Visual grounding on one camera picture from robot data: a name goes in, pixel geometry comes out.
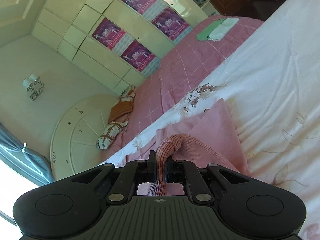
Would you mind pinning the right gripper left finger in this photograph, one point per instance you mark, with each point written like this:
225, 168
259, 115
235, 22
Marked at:
125, 180

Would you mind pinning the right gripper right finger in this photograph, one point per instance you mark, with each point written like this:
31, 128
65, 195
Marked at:
188, 175

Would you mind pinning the pink knit sweater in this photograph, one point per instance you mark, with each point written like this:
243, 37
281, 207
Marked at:
206, 138

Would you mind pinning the white brown patterned pillow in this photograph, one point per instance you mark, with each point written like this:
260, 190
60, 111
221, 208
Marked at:
109, 134

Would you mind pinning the orange brown pillow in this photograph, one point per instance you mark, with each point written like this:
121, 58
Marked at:
122, 107

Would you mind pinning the cream round headboard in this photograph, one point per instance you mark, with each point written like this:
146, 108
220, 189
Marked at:
73, 145

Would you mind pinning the blue curtain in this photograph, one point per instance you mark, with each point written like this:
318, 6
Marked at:
25, 161

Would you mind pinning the pink checked bedspread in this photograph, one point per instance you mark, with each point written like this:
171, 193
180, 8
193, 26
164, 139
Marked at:
180, 71

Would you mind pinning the lower left purple poster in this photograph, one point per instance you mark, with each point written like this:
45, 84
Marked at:
137, 55

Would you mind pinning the white floral quilt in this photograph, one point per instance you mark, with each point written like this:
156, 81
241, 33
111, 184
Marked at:
270, 85

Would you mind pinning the green folded cloth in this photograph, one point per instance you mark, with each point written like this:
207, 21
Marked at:
203, 35

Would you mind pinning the upper left purple poster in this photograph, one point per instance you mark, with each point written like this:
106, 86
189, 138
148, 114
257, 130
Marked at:
108, 33

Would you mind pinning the cream wardrobe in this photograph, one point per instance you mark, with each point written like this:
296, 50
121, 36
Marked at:
67, 27

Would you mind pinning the white folded cloth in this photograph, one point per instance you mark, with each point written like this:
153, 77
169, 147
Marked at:
222, 29

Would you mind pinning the lower right purple poster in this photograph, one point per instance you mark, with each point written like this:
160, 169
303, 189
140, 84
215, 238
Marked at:
170, 23

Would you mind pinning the wall lamp sconce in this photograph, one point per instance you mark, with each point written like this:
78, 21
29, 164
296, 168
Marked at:
33, 86

